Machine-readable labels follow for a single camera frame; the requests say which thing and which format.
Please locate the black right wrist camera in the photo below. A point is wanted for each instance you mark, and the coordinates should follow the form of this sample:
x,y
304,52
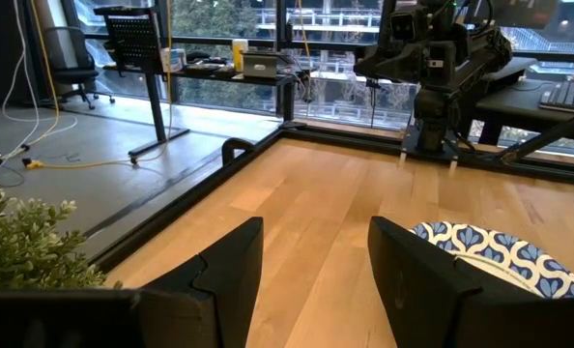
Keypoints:
x,y
403,26

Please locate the black side desk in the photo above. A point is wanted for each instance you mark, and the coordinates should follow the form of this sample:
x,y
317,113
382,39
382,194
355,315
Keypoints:
x,y
509,101

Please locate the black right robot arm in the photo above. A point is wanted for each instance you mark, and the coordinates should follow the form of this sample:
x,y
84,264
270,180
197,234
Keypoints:
x,y
437,111

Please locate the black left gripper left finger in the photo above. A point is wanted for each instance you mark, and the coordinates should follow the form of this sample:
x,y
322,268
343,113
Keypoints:
x,y
205,309

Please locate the black cabinet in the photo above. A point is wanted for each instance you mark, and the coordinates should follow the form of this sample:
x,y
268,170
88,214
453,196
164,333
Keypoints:
x,y
2,48

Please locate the silver box device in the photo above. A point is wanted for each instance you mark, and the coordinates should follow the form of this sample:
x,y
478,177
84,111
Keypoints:
x,y
260,65

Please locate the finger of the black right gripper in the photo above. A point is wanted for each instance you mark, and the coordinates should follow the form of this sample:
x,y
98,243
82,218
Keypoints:
x,y
376,66

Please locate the black diagonal rig strut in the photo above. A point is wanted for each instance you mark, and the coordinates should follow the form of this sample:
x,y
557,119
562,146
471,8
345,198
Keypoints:
x,y
548,137

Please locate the black office chair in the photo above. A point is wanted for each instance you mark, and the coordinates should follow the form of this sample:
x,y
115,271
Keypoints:
x,y
74,72

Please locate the green artificial plant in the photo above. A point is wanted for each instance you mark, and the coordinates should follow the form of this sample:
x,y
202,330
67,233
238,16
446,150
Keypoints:
x,y
26,246

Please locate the white blue box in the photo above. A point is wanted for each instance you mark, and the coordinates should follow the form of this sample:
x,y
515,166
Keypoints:
x,y
173,60

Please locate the black perforated-panel desk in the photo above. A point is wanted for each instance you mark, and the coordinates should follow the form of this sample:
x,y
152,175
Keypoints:
x,y
134,41

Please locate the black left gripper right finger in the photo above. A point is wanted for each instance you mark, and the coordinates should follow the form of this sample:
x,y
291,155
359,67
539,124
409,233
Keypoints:
x,y
427,299

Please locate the yellow bottle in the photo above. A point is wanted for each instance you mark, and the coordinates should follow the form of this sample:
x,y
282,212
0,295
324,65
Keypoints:
x,y
240,55

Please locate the white blue-patterned paper bowl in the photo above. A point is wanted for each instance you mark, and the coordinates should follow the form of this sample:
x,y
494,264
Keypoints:
x,y
509,251

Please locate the black keyboard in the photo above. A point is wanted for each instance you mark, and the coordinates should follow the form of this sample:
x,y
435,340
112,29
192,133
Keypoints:
x,y
569,96

